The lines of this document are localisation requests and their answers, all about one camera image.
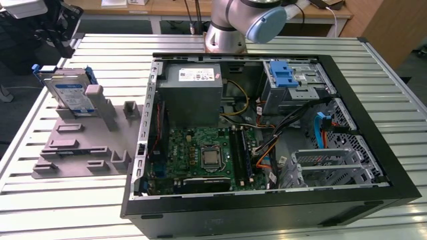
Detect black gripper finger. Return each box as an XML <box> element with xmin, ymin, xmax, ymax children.
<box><xmin>52</xmin><ymin>38</ymin><xmax>78</xmax><ymax>59</ymax></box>

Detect hard disk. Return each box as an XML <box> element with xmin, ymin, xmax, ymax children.
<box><xmin>31</xmin><ymin>64</ymin><xmax>99</xmax><ymax>118</ymax></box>

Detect blue data wire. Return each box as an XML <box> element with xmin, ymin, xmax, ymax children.
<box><xmin>312</xmin><ymin>111</ymin><xmax>337</xmax><ymax>151</ymax></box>

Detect red orange power wire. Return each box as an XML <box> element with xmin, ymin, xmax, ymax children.
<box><xmin>320</xmin><ymin>119</ymin><xmax>358</xmax><ymax>135</ymax></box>

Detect metal disk bay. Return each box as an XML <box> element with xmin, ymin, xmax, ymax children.
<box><xmin>278</xmin><ymin>147</ymin><xmax>382</xmax><ymax>190</ymax></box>

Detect black chair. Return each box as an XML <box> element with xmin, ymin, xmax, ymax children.
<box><xmin>0</xmin><ymin>12</ymin><xmax>43</xmax><ymax>76</ymax></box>

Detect white flat box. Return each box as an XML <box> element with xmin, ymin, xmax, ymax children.
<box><xmin>100</xmin><ymin>0</ymin><xmax>130</xmax><ymax>10</ymax></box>

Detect wooden desk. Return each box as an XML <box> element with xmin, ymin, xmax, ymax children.
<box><xmin>0</xmin><ymin>0</ymin><xmax>355</xmax><ymax>38</ymax></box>

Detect white stand foot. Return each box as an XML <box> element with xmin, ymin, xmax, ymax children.
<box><xmin>0</xmin><ymin>83</ymin><xmax>15</xmax><ymax>103</ymax></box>

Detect grey parts rack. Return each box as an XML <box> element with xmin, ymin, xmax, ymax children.
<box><xmin>31</xmin><ymin>84</ymin><xmax>144</xmax><ymax>180</ymax></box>

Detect grey power supply unit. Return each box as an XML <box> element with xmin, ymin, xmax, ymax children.
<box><xmin>156</xmin><ymin>62</ymin><xmax>224</xmax><ymax>128</ymax></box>

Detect green motherboard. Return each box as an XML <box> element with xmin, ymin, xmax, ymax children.
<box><xmin>146</xmin><ymin>126</ymin><xmax>268</xmax><ymax>196</ymax></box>

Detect CPU socket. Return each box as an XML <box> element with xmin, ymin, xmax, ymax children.
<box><xmin>198</xmin><ymin>143</ymin><xmax>228</xmax><ymax>174</ymax></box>

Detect silver CPU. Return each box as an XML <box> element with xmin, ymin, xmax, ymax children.
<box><xmin>202</xmin><ymin>149</ymin><xmax>223</xmax><ymax>167</ymax></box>

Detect blue drive latch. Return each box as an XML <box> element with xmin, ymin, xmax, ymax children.
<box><xmin>268</xmin><ymin>60</ymin><xmax>300</xmax><ymax>88</ymax></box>

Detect black graphics card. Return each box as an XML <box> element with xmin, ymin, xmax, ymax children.
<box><xmin>172</xmin><ymin>176</ymin><xmax>234</xmax><ymax>193</ymax></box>

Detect metal drive cage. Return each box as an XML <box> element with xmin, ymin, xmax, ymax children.
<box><xmin>259</xmin><ymin>59</ymin><xmax>337</xmax><ymax>116</ymax></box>

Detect dark brown case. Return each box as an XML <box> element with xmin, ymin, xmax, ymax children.
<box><xmin>308</xmin><ymin>0</ymin><xmax>345</xmax><ymax>11</ymax></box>

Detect black PC case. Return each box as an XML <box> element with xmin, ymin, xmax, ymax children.
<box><xmin>119</xmin><ymin>51</ymin><xmax>422</xmax><ymax>238</ymax></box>

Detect wooden cabinet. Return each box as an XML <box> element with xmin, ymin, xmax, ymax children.
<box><xmin>339</xmin><ymin>0</ymin><xmax>427</xmax><ymax>73</ymax></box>

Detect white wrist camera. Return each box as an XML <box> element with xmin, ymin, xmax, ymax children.
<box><xmin>4</xmin><ymin>0</ymin><xmax>50</xmax><ymax>20</ymax></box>

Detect hanging black cable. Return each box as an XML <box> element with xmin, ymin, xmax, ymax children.
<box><xmin>184</xmin><ymin>0</ymin><xmax>203</xmax><ymax>35</ymax></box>

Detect yellow black wire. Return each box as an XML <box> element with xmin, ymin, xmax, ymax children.
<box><xmin>219</xmin><ymin>79</ymin><xmax>252</xmax><ymax>118</ymax></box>

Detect black cable bundle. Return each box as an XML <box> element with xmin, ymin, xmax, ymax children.
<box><xmin>259</xmin><ymin>101</ymin><xmax>316</xmax><ymax>151</ymax></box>

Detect orange wire bundle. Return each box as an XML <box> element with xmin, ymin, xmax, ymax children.
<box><xmin>252</xmin><ymin>134</ymin><xmax>278</xmax><ymax>176</ymax></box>

